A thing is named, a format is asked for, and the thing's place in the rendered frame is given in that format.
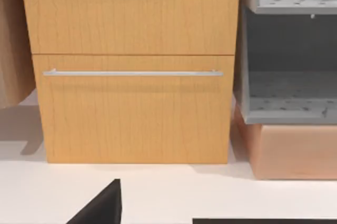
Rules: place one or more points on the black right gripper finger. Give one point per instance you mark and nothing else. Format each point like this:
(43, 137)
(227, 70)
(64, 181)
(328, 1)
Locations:
(108, 205)

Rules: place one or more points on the wooden cupboard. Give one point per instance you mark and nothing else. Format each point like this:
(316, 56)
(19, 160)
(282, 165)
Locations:
(131, 50)

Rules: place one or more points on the pale wooden panel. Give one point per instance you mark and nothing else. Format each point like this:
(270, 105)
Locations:
(13, 37)

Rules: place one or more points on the plain wooden drawer front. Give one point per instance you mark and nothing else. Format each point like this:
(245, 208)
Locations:
(131, 11)

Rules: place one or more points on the grey cabinet with dark inside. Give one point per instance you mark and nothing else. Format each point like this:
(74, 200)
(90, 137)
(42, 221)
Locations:
(287, 48)

